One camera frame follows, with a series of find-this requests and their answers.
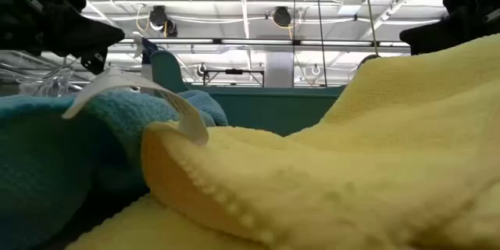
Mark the yellow hanging cable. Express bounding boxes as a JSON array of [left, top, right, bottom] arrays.
[[362, 0, 380, 56]]

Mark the white square pillar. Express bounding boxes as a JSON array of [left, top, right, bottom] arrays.
[[264, 50, 295, 88]]

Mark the thin black hanging cable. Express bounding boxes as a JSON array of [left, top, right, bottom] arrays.
[[291, 0, 297, 88]]

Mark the yellow microfiber towel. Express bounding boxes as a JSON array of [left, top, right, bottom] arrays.
[[62, 33, 500, 250]]

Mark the clear plastic container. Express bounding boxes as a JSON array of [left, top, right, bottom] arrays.
[[17, 56, 85, 97]]

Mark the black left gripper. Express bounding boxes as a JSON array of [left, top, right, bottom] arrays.
[[0, 0, 126, 76]]

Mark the black hanging cable with coil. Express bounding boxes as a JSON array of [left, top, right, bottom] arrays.
[[314, 0, 328, 87]]

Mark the gray spray bottle blue head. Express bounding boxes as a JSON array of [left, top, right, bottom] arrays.
[[131, 32, 160, 83]]

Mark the teal plastic basket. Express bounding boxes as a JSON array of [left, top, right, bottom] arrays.
[[150, 49, 347, 137]]

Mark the long ceiling light strip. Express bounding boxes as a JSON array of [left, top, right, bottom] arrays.
[[116, 37, 411, 48]]

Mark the black background table frame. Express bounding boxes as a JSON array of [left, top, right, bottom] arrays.
[[202, 68, 266, 88]]

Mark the black ceiling cord reel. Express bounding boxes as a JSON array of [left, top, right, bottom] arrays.
[[272, 5, 293, 28], [148, 5, 179, 38]]

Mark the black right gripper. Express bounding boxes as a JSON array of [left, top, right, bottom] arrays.
[[398, 0, 500, 56]]

